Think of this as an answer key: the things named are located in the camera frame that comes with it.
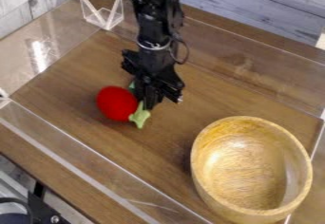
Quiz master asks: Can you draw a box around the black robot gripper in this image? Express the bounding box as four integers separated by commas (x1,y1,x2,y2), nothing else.
122,46,185,110

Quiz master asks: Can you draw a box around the red felt strawberry toy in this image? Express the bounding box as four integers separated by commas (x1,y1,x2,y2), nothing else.
96,85,151,129

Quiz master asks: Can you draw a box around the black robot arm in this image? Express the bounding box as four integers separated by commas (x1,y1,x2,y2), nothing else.
122,0,189,110

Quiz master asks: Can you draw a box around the clear acrylic table barrier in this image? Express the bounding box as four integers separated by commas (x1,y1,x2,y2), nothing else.
0,0,325,224

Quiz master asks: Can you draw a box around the wooden bowl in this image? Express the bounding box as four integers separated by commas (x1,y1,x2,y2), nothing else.
190,116,313,224

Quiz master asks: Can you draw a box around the clear acrylic corner bracket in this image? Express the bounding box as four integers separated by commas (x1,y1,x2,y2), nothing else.
80,0,124,30

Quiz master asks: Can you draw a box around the black clamp with cable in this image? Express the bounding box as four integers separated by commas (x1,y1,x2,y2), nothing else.
0,181,71,224

